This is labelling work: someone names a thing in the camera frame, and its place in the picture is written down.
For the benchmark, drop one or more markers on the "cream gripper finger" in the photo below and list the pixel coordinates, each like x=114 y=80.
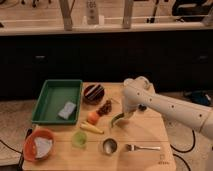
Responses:
x=128 y=115

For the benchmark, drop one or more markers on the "green chili pepper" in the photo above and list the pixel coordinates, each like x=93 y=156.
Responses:
x=115 y=119

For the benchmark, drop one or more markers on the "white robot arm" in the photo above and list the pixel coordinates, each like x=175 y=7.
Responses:
x=197 y=117

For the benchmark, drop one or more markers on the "small metal cup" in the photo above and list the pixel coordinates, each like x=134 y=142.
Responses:
x=109 y=146

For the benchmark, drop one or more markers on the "green plastic cup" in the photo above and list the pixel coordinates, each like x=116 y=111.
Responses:
x=79 y=139

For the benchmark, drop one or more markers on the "silver fork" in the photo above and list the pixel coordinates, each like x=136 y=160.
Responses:
x=131 y=147

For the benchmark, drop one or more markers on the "orange tomato toy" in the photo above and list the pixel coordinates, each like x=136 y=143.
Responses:
x=93 y=117

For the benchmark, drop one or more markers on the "dark striped bowl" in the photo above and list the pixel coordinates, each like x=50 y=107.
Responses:
x=93 y=94

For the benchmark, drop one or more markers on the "yellow corn toy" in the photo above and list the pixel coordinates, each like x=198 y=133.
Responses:
x=91 y=128

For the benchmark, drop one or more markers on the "blue sponge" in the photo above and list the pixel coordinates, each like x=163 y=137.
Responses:
x=67 y=110

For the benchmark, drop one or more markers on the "green plastic tray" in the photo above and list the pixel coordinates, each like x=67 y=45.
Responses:
x=55 y=93

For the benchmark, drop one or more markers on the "white crumpled cloth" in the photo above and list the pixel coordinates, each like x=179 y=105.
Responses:
x=43 y=146

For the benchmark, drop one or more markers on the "orange bowl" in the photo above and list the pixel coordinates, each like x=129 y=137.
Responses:
x=29 y=149

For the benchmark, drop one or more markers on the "white remote device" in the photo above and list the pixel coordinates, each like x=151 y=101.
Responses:
x=92 y=12

